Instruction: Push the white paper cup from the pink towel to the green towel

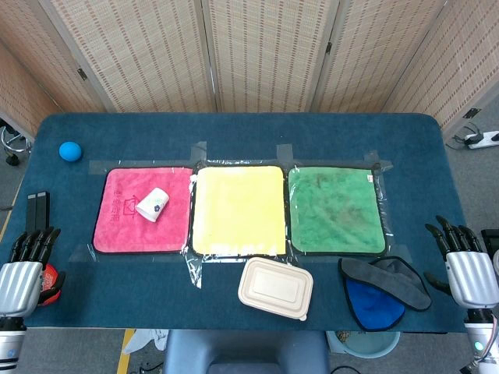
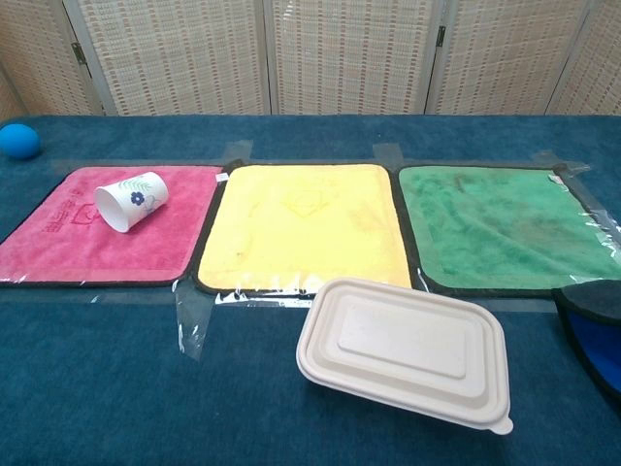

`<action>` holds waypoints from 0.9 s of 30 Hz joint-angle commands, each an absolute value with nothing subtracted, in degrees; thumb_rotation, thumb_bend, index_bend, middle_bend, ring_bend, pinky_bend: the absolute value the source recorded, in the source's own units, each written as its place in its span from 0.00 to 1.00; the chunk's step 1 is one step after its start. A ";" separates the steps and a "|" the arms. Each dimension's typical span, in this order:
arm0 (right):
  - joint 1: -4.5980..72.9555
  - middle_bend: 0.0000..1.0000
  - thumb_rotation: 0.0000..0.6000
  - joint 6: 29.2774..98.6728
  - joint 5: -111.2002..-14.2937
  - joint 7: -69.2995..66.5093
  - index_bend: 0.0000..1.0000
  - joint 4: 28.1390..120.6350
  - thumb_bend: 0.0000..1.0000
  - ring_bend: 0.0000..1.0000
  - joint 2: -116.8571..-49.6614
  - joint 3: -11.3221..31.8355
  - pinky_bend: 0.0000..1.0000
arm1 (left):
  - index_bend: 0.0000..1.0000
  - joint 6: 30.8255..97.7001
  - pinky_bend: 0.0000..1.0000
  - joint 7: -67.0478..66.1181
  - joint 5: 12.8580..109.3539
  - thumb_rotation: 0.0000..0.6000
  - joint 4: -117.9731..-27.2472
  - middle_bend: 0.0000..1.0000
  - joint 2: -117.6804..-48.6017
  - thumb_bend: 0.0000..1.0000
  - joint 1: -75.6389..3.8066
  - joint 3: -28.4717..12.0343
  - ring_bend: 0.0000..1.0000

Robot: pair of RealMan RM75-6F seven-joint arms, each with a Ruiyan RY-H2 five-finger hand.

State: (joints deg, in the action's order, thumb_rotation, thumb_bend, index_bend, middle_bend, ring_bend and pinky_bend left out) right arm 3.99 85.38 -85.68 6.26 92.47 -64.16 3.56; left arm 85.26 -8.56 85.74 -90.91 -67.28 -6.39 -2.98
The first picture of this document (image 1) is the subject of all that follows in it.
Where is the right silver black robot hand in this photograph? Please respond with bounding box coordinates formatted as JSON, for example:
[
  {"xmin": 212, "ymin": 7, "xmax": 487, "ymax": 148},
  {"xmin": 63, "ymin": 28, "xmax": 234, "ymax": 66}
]
[{"xmin": 423, "ymin": 215, "xmax": 499, "ymax": 312}]

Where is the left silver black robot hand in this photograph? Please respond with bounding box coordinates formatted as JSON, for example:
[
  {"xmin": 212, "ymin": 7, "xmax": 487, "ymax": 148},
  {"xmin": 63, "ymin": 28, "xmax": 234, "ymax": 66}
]
[{"xmin": 0, "ymin": 227, "xmax": 66, "ymax": 319}]

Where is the small white paper cup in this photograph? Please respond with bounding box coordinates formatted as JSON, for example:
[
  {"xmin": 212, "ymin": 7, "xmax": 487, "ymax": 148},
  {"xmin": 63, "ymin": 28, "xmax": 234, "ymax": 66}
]
[{"xmin": 135, "ymin": 187, "xmax": 171, "ymax": 223}]

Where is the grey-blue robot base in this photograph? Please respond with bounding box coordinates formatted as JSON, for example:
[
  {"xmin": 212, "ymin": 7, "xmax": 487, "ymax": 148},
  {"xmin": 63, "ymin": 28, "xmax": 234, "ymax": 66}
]
[{"xmin": 162, "ymin": 330, "xmax": 331, "ymax": 374}]

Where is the green towel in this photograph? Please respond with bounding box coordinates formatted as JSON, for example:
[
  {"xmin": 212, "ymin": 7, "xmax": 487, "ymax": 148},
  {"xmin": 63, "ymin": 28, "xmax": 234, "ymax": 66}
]
[{"xmin": 287, "ymin": 166, "xmax": 388, "ymax": 257}]

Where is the pink towel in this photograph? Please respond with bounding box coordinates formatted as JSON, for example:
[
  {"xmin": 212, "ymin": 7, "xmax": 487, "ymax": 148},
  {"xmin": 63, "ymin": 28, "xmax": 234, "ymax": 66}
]
[{"xmin": 92, "ymin": 166, "xmax": 195, "ymax": 255}]

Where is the yellow towel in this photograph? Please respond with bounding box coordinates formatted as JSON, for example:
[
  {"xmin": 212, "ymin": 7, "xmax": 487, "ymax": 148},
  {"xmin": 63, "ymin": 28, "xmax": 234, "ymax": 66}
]
[{"xmin": 189, "ymin": 164, "xmax": 288, "ymax": 257}]

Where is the red printed canister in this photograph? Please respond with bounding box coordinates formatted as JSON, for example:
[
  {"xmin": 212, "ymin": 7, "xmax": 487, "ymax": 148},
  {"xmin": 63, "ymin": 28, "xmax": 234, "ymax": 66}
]
[{"xmin": 38, "ymin": 263, "xmax": 63, "ymax": 307}]

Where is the black rectangular bar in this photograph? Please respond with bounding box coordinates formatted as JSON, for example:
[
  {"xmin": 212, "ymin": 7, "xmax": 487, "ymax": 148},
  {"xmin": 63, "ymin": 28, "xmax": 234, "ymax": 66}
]
[
  {"xmin": 26, "ymin": 192, "xmax": 39, "ymax": 235},
  {"xmin": 35, "ymin": 190, "xmax": 51, "ymax": 231}
]

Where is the blue and grey folded cloth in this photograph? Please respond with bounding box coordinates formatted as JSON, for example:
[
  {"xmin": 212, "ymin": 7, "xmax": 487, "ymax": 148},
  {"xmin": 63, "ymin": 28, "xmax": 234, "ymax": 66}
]
[{"xmin": 338, "ymin": 256, "xmax": 433, "ymax": 332}]

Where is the light blue bucket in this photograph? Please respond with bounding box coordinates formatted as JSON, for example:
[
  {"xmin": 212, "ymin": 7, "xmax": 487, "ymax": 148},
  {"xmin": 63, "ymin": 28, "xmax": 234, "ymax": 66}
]
[{"xmin": 326, "ymin": 330, "xmax": 402, "ymax": 360}]

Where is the white power strip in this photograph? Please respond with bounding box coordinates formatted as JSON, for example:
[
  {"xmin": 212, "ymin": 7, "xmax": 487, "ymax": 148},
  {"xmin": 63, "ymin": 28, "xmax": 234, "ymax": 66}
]
[{"xmin": 465, "ymin": 131, "xmax": 499, "ymax": 150}]

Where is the white plastic bag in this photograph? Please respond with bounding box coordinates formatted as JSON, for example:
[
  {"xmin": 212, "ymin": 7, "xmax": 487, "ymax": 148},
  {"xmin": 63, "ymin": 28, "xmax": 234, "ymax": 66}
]
[{"xmin": 123, "ymin": 329, "xmax": 169, "ymax": 355}]

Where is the chrome stool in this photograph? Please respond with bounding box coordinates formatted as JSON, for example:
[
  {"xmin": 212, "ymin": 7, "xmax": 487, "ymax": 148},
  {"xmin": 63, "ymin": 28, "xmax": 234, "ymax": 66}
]
[{"xmin": 0, "ymin": 125, "xmax": 32, "ymax": 167}]

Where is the blue ball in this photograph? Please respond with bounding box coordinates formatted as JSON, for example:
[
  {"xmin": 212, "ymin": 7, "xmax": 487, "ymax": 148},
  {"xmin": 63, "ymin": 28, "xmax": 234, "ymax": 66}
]
[{"xmin": 58, "ymin": 141, "xmax": 83, "ymax": 162}]

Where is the beige lidded food container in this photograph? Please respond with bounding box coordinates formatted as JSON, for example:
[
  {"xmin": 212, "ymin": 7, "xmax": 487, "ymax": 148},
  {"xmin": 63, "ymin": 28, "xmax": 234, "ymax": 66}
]
[{"xmin": 237, "ymin": 256, "xmax": 315, "ymax": 322}]

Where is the woven bamboo screen panel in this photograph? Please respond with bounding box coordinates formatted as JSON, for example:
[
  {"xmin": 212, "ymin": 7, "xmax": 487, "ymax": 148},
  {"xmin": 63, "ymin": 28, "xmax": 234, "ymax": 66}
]
[
  {"xmin": 310, "ymin": 0, "xmax": 459, "ymax": 114},
  {"xmin": 0, "ymin": 0, "xmax": 65, "ymax": 137},
  {"xmin": 38, "ymin": 0, "xmax": 219, "ymax": 114},
  {"xmin": 384, "ymin": 0, "xmax": 499, "ymax": 136},
  {"xmin": 200, "ymin": 0, "xmax": 342, "ymax": 114}
]

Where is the dark blue table cover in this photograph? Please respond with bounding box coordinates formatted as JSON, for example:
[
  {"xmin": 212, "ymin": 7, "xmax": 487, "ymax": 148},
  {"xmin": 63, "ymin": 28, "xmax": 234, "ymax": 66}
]
[{"xmin": 0, "ymin": 112, "xmax": 480, "ymax": 334}]

